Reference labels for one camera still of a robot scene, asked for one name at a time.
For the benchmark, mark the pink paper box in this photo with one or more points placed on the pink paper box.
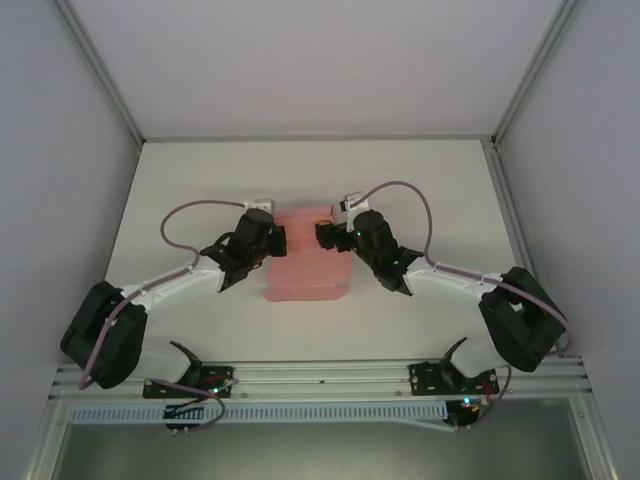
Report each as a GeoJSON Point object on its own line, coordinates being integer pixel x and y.
{"type": "Point", "coordinates": [305, 270]}

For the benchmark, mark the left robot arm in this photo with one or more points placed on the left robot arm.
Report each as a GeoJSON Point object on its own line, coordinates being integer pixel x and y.
{"type": "Point", "coordinates": [100, 330]}

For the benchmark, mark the thin aluminium crossbar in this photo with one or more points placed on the thin aluminium crossbar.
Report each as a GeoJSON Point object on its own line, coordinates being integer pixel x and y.
{"type": "Point", "coordinates": [320, 139]}

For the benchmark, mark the grey metal panel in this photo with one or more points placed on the grey metal panel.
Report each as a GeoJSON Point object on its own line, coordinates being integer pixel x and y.
{"type": "Point", "coordinates": [320, 455]}

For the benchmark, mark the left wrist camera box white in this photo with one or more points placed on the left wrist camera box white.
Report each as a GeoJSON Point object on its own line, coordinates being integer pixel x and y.
{"type": "Point", "coordinates": [262, 205]}

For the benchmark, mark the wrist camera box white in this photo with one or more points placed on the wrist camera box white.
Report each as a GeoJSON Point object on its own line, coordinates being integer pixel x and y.
{"type": "Point", "coordinates": [352, 207]}
{"type": "Point", "coordinates": [262, 205]}

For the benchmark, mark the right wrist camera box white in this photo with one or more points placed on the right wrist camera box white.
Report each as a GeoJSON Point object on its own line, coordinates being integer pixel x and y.
{"type": "Point", "coordinates": [352, 207]}

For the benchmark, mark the aluminium mounting rail beam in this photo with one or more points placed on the aluminium mounting rail beam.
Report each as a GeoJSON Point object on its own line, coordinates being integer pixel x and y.
{"type": "Point", "coordinates": [320, 375]}

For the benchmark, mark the aluminium side rail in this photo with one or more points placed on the aluminium side rail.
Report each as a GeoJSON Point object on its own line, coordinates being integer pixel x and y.
{"type": "Point", "coordinates": [506, 200]}

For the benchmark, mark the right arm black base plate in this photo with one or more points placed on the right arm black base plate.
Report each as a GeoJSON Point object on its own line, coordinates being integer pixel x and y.
{"type": "Point", "coordinates": [425, 380]}

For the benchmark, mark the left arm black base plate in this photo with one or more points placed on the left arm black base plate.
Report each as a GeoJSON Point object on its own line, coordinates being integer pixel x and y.
{"type": "Point", "coordinates": [160, 387]}

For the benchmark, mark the aluminium frame post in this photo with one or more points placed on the aluminium frame post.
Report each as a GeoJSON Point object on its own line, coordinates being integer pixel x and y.
{"type": "Point", "coordinates": [106, 75]}
{"type": "Point", "coordinates": [533, 75]}

